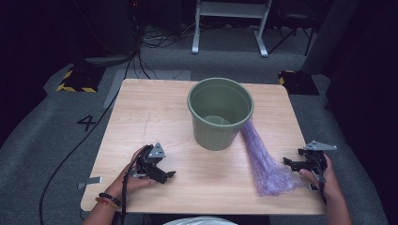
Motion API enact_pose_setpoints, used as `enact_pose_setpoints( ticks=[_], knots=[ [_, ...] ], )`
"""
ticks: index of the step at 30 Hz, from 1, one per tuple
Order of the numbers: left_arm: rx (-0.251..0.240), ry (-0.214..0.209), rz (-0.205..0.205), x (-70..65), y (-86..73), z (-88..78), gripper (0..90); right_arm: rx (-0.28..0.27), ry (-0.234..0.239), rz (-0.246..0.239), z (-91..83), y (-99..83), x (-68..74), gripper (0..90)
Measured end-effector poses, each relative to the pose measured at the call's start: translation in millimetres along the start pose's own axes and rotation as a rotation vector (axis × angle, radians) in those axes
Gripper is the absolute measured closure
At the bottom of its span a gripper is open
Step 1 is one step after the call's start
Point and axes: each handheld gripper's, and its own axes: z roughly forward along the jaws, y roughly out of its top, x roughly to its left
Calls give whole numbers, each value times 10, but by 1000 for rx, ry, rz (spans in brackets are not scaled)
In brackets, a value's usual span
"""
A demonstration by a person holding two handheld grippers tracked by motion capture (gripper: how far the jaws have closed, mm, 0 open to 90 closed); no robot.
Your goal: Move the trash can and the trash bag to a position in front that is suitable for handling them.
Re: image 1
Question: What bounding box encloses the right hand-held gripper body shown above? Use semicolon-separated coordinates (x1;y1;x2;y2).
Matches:
302;140;338;186

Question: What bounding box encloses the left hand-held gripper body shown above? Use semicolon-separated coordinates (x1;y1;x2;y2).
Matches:
132;142;168;185

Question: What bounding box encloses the purple plastic trash bag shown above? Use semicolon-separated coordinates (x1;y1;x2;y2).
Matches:
239;119;306;197

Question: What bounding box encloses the green plastic trash bin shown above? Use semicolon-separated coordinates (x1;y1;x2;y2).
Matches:
187;77;255;152

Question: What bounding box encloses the person's right hand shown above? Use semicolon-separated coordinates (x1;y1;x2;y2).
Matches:
298;154;344;202

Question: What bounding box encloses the person's left hand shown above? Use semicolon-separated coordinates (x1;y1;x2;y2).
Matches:
106;146;157;203

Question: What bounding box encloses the person's white clothing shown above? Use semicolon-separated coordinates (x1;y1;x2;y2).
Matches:
162;216;238;225

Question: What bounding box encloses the black and yellow striped base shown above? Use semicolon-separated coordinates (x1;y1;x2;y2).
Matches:
55;66;106;94
278;69;320;96

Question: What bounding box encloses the grey curtain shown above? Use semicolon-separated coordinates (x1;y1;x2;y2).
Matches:
301;0;360;76

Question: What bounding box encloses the black folding stand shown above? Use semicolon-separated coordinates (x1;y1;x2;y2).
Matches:
268;12;317;56

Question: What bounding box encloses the black equipment case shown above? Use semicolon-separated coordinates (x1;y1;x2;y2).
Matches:
140;0;184;31
90;0;134;55

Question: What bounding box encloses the white metal stand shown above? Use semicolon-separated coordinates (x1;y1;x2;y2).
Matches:
191;0;272;58

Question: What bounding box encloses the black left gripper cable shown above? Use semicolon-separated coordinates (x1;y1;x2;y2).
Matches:
120;146;148;225

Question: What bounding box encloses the black beaded bracelet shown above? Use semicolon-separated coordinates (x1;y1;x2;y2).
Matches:
98;192;122;207

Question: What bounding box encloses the red and yellow bracelet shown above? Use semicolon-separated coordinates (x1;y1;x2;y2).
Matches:
95;197;118;210

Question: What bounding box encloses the grey table bracket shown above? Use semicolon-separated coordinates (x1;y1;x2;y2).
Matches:
77;176;103;190

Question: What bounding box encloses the thick black floor cable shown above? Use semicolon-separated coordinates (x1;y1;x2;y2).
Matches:
38;50;141;225

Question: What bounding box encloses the bundle of floor cables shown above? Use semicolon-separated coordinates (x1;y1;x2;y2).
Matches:
140;22;196;50

